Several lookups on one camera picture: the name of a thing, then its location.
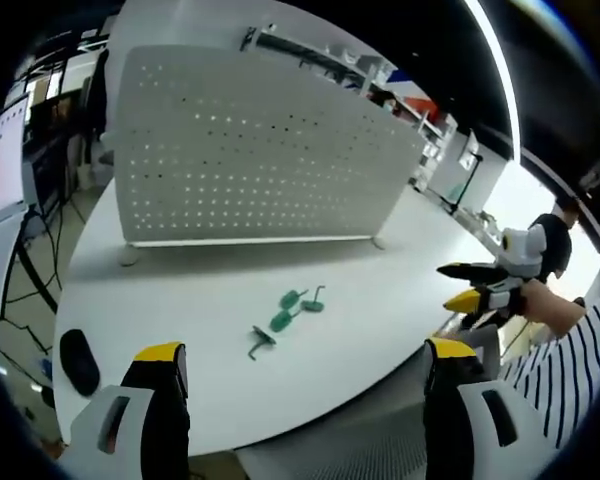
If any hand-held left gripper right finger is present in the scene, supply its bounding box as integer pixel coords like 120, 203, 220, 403
422, 336, 569, 480

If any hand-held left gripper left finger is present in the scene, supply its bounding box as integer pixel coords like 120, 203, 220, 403
59, 341, 192, 480

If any green hook assembly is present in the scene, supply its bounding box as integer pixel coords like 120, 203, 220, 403
278, 288, 311, 312
299, 284, 328, 313
246, 324, 278, 361
269, 308, 302, 333

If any white perforated mounting plate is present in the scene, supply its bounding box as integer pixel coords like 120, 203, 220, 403
113, 44, 427, 267

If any person's right hand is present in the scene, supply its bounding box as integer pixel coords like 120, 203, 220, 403
522, 279, 587, 337

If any black computer mouse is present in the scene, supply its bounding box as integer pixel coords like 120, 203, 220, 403
59, 328, 102, 398

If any black tripod stand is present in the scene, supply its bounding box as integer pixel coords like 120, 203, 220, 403
438, 148, 484, 217

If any grey mesh office chair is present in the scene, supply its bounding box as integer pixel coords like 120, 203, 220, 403
233, 397, 431, 480

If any long ceiling light strip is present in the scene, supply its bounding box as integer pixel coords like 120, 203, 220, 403
463, 0, 524, 162

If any computer monitor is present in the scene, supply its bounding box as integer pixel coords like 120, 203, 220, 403
0, 91, 32, 222

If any black cable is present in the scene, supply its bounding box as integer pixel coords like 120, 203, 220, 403
4, 197, 66, 311

